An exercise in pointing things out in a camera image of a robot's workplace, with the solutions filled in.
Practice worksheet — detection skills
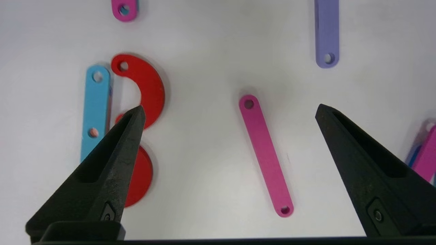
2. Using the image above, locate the light blue three-hole bar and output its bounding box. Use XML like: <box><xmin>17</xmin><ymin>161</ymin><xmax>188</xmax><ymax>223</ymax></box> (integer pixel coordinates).
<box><xmin>80</xmin><ymin>65</ymin><xmax>112</xmax><ymax>164</ymax></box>

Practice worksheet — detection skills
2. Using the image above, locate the teal flat bar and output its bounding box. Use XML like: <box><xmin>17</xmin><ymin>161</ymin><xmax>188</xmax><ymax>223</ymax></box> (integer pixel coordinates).
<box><xmin>405</xmin><ymin>145</ymin><xmax>423</xmax><ymax>169</ymax></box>

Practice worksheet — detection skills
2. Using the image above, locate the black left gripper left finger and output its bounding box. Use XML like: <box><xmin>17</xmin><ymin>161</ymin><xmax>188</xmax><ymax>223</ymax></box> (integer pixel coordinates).
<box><xmin>26</xmin><ymin>105</ymin><xmax>146</xmax><ymax>243</ymax></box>

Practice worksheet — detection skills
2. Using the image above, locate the pink bar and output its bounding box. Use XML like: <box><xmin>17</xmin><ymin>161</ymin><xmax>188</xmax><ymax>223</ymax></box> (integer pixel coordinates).
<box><xmin>410</xmin><ymin>126</ymin><xmax>436</xmax><ymax>184</ymax></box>
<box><xmin>238</xmin><ymin>94</ymin><xmax>294</xmax><ymax>218</ymax></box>
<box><xmin>111</xmin><ymin>0</ymin><xmax>139</xmax><ymax>22</ymax></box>

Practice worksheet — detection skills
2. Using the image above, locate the red C-shaped piece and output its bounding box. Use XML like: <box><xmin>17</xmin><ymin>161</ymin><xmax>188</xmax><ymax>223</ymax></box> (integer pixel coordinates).
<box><xmin>111</xmin><ymin>54</ymin><xmax>166</xmax><ymax>130</ymax></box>
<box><xmin>115</xmin><ymin>113</ymin><xmax>154</xmax><ymax>208</ymax></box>

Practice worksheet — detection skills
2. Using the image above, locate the short purple flat bar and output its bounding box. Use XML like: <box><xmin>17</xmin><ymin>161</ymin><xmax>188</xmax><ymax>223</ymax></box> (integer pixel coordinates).
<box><xmin>314</xmin><ymin>0</ymin><xmax>340</xmax><ymax>69</ymax></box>

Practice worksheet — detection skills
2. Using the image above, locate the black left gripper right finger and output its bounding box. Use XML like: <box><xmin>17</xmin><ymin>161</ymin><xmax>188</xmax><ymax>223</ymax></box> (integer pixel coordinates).
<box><xmin>315</xmin><ymin>103</ymin><xmax>436</xmax><ymax>238</ymax></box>

